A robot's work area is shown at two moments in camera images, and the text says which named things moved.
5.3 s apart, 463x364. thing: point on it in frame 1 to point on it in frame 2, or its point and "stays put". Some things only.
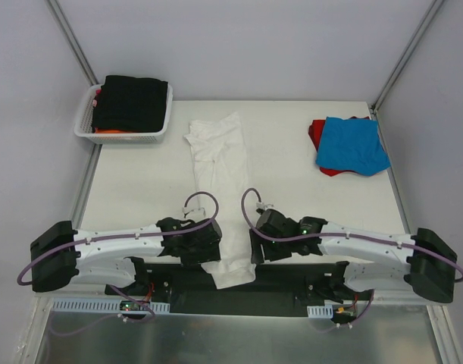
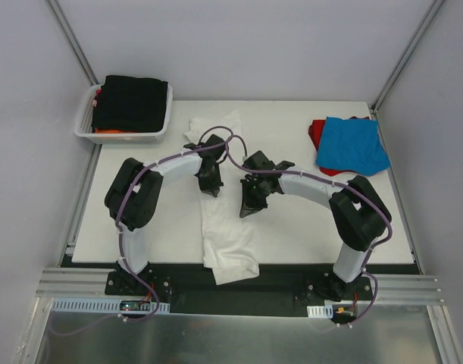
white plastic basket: (83, 124) stays put
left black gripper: (202, 251) to (209, 179)
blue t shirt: (351, 145) stays put
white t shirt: (218, 162) stays put
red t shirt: (316, 130) stays put
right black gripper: (262, 246) to (254, 191)
